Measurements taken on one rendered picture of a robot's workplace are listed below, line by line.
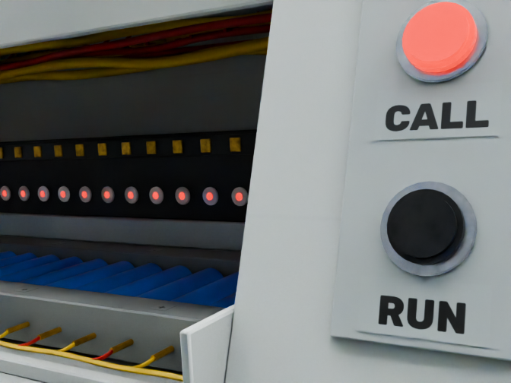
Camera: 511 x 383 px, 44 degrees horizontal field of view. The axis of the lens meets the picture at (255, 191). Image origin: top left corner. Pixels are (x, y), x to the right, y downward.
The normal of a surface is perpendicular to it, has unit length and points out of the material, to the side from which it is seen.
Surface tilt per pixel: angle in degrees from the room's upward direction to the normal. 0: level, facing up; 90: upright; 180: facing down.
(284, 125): 90
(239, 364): 90
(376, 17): 90
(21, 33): 110
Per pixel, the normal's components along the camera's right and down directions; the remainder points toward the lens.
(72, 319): -0.50, 0.11
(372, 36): -0.49, -0.23
